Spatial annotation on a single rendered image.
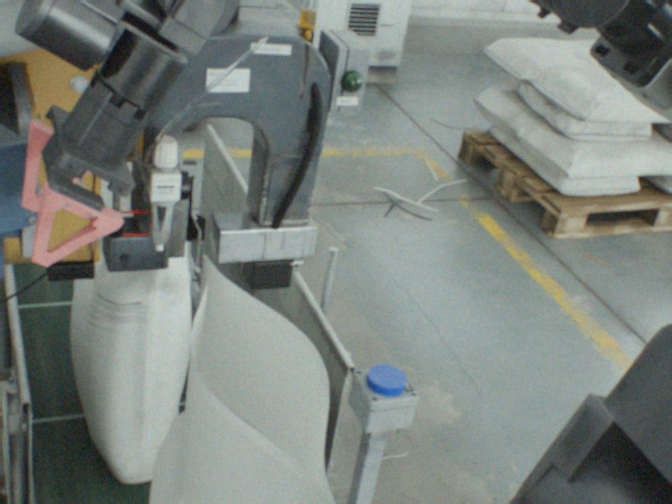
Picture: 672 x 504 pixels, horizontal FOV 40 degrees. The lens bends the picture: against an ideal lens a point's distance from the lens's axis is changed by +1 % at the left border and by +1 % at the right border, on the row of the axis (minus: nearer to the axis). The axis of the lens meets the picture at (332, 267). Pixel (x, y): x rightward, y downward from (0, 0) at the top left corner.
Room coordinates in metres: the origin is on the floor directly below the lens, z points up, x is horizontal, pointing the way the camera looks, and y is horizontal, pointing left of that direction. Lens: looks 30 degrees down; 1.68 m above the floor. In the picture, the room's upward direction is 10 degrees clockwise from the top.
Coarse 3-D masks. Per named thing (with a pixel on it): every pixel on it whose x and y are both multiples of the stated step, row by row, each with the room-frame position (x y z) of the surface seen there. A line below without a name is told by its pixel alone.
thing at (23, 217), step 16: (0, 128) 0.79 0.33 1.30; (0, 144) 0.75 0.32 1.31; (16, 144) 0.76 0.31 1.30; (0, 160) 0.75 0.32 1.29; (16, 160) 0.76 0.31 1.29; (0, 176) 0.74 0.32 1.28; (16, 176) 0.76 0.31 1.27; (0, 192) 0.74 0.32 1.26; (16, 192) 0.76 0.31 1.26; (0, 208) 0.74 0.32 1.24; (16, 208) 0.76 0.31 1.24; (0, 224) 0.74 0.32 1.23; (16, 224) 0.76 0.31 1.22; (32, 224) 0.77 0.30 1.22
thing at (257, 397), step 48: (240, 288) 0.98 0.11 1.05; (192, 336) 0.89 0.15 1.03; (240, 336) 0.97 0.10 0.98; (288, 336) 0.92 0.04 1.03; (192, 384) 0.81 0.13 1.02; (240, 384) 0.96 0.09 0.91; (288, 384) 0.91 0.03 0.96; (192, 432) 0.79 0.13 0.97; (240, 432) 0.73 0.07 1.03; (288, 432) 0.90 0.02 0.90; (192, 480) 0.78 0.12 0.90; (240, 480) 0.72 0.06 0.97; (288, 480) 0.68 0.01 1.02
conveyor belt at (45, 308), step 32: (32, 288) 1.86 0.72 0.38; (64, 288) 1.89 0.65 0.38; (32, 320) 1.74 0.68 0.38; (64, 320) 1.76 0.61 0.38; (32, 352) 1.62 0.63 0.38; (64, 352) 1.64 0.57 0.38; (32, 384) 1.51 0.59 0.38; (64, 384) 1.53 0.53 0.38; (32, 416) 1.41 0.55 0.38; (64, 416) 1.43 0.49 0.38; (32, 448) 1.32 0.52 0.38; (64, 448) 1.34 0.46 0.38; (96, 448) 1.35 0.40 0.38; (64, 480) 1.26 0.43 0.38; (96, 480) 1.27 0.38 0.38
